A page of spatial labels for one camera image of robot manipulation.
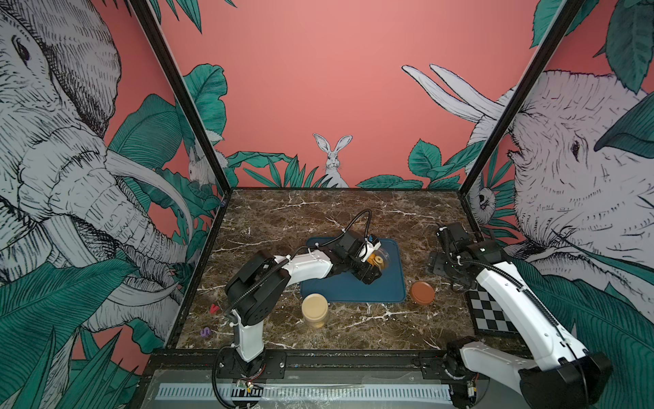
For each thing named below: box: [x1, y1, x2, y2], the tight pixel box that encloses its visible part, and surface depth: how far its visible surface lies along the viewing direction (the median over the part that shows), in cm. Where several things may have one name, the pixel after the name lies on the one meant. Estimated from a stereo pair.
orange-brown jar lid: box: [410, 281, 436, 306], surface depth 90 cm
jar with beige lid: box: [301, 293, 329, 329], surface depth 77 cm
